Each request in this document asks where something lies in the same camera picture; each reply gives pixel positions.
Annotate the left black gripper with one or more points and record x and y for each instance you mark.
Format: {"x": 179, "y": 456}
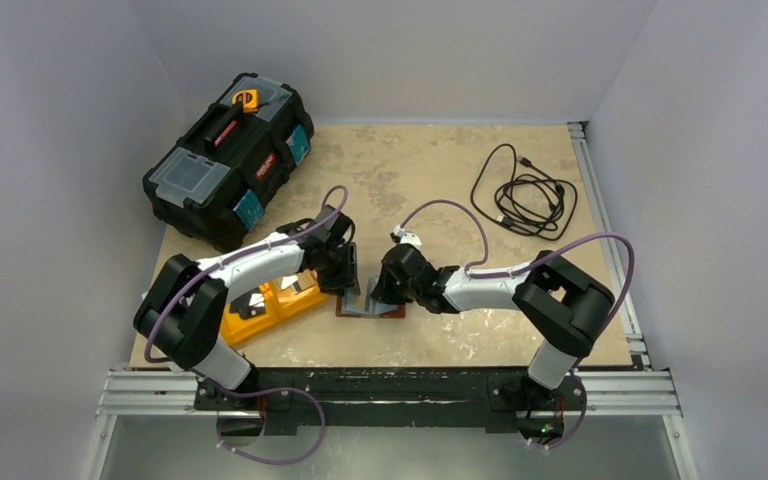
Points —
{"x": 347, "y": 277}

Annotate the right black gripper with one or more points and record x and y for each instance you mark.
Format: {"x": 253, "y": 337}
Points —
{"x": 387, "y": 279}

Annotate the brown leather card holder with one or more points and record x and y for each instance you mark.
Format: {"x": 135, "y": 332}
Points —
{"x": 351, "y": 305}

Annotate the white card with black stripe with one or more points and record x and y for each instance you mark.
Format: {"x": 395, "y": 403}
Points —
{"x": 291, "y": 283}

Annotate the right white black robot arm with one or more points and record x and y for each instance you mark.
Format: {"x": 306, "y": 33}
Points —
{"x": 567, "y": 306}

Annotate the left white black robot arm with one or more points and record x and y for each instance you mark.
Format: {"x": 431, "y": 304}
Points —
{"x": 182, "y": 311}

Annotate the card in left compartment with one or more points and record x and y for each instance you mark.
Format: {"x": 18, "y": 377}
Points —
{"x": 248, "y": 306}

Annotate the yellow plastic divided bin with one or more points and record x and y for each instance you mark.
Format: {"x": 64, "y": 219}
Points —
{"x": 281, "y": 306}

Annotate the black plastic toolbox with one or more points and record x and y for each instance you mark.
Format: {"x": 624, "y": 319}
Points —
{"x": 215, "y": 182}

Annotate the orange tape measure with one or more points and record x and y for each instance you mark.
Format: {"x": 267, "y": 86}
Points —
{"x": 248, "y": 100}

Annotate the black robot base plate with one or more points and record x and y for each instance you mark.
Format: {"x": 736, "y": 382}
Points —
{"x": 494, "y": 399}

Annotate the aluminium front frame rail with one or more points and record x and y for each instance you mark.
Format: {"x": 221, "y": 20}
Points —
{"x": 607, "y": 393}

